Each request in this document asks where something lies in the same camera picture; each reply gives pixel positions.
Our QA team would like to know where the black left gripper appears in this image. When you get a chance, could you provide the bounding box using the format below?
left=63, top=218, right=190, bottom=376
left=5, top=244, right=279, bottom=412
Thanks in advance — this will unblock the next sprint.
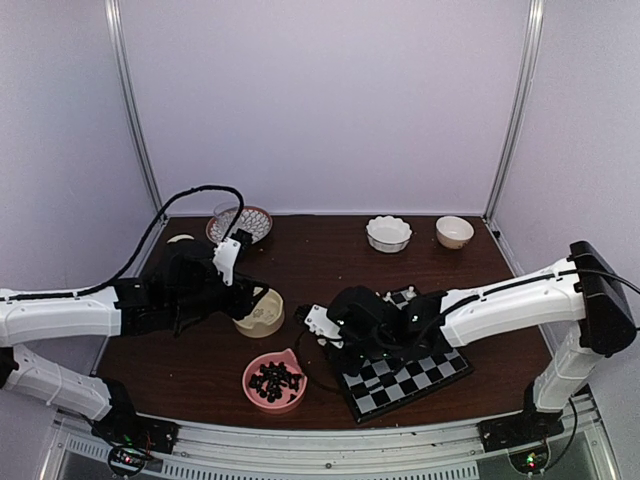
left=169, top=270, right=269, bottom=322

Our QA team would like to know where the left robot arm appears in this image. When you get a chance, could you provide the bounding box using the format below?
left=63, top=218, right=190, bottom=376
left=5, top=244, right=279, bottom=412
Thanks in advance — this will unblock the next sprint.
left=1, top=231, right=269, bottom=444

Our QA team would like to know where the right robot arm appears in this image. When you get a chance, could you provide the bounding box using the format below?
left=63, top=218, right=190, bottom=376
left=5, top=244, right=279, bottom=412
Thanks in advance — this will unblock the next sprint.
left=295, top=241, right=638, bottom=442

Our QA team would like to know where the black chess pieces pile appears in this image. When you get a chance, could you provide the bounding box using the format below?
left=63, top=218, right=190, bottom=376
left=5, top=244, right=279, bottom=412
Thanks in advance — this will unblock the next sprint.
left=248, top=362, right=303, bottom=403

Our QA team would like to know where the white textured ceramic mug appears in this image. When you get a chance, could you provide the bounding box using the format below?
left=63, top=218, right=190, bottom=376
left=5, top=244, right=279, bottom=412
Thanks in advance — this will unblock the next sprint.
left=166, top=234, right=195, bottom=244

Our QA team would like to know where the black and white chessboard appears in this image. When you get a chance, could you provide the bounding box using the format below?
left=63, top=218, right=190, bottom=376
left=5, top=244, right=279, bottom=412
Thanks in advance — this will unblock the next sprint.
left=325, top=290, right=474, bottom=423

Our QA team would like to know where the clear glass tumbler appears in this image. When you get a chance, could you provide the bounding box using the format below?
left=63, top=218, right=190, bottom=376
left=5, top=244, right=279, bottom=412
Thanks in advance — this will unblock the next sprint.
left=214, top=201, right=239, bottom=238

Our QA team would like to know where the cream bowl with spout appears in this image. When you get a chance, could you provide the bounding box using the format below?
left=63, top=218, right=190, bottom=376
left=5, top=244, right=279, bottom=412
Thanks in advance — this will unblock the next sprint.
left=234, top=289, right=285, bottom=339

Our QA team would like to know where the patterned saucer plate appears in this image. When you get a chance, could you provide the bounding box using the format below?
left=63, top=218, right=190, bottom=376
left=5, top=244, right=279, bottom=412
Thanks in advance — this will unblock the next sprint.
left=205, top=206, right=273, bottom=244

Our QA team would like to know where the white scalloped bowl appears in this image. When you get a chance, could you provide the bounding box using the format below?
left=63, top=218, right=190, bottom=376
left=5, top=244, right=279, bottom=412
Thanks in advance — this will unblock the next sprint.
left=365, top=216, right=413, bottom=254

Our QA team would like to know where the pink bowl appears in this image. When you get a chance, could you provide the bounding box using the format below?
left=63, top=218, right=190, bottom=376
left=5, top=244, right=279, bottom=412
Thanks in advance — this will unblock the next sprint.
left=242, top=349, right=308, bottom=415

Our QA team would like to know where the small cream bowl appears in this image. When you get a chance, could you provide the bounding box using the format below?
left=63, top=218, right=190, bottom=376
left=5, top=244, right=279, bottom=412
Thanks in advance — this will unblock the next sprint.
left=435, top=216, right=475, bottom=250

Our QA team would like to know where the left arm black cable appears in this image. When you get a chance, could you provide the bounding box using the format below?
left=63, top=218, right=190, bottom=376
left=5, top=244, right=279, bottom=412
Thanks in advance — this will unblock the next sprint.
left=0, top=183, right=246, bottom=301

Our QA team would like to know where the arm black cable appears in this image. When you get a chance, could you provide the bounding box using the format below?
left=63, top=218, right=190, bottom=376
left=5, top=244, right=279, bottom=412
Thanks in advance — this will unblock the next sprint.
left=0, top=183, right=246, bottom=301
left=293, top=264, right=640, bottom=451

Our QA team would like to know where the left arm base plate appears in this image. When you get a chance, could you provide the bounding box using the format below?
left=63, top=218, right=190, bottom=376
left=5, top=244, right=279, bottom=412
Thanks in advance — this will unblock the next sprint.
left=88, top=411, right=179, bottom=454

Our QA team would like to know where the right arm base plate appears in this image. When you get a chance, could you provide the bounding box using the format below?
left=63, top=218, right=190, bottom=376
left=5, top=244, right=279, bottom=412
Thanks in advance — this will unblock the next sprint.
left=477, top=410, right=564, bottom=452

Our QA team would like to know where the aluminium front rail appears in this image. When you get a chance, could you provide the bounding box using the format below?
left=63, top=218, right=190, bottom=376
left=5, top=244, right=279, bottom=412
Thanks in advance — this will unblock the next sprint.
left=35, top=394, right=622, bottom=479

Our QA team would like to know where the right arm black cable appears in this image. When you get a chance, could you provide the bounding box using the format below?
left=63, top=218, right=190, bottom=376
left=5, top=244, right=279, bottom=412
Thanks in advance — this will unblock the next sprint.
left=293, top=264, right=640, bottom=451

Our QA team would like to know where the aluminium frame post left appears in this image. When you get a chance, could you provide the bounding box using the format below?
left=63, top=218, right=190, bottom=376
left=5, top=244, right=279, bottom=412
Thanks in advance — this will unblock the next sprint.
left=104, top=0, right=162, bottom=212

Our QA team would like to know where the aluminium frame post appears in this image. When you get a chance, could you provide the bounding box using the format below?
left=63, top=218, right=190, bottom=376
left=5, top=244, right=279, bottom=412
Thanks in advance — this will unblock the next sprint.
left=483, top=0, right=545, bottom=225
left=104, top=0, right=162, bottom=212

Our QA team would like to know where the aluminium frame post right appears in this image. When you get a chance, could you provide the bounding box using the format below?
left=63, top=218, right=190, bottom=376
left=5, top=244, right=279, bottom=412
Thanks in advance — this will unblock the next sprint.
left=483, top=0, right=545, bottom=225

